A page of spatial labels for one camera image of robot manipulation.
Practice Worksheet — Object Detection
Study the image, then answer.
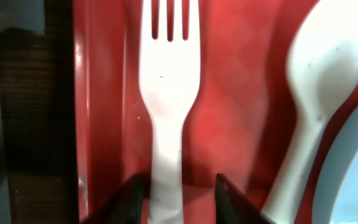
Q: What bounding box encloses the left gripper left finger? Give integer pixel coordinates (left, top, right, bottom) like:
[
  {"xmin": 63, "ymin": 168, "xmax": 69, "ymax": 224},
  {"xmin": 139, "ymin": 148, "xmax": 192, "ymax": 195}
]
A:
[{"xmin": 81, "ymin": 173, "xmax": 148, "ymax": 224}]

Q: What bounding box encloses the white plastic fork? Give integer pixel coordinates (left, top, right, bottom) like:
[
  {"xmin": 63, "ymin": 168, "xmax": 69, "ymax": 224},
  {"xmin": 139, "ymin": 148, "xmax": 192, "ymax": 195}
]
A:
[{"xmin": 139, "ymin": 0, "xmax": 201, "ymax": 224}]

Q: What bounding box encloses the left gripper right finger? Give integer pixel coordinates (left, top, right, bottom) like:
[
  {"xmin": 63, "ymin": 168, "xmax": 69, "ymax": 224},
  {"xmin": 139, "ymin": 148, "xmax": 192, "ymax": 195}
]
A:
[{"xmin": 214, "ymin": 173, "xmax": 273, "ymax": 224}]

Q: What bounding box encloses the light blue plate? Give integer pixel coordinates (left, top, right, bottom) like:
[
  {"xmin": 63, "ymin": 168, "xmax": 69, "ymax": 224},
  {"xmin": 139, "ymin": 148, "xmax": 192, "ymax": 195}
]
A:
[{"xmin": 312, "ymin": 106, "xmax": 358, "ymax": 224}]

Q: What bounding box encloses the white plastic spoon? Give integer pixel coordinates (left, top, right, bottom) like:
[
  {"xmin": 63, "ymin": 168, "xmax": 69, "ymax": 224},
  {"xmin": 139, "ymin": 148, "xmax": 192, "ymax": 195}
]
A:
[{"xmin": 261, "ymin": 0, "xmax": 358, "ymax": 224}]

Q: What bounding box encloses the red plastic tray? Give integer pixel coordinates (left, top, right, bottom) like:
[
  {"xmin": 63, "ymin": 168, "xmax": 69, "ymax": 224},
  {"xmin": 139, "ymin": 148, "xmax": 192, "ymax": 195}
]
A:
[{"xmin": 72, "ymin": 0, "xmax": 358, "ymax": 224}]

